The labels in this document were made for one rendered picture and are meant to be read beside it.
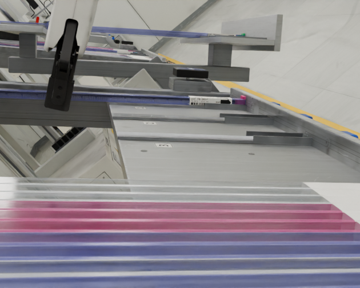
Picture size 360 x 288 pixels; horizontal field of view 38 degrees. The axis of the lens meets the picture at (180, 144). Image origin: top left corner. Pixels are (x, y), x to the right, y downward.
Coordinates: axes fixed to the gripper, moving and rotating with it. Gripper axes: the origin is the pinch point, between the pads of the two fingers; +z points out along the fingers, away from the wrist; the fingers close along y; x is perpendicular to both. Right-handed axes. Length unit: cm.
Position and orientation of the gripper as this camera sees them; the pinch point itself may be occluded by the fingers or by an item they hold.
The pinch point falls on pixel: (59, 93)
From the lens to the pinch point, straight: 70.9
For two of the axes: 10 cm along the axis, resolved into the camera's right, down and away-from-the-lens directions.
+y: 1.7, 2.2, -9.6
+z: -2.3, 9.6, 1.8
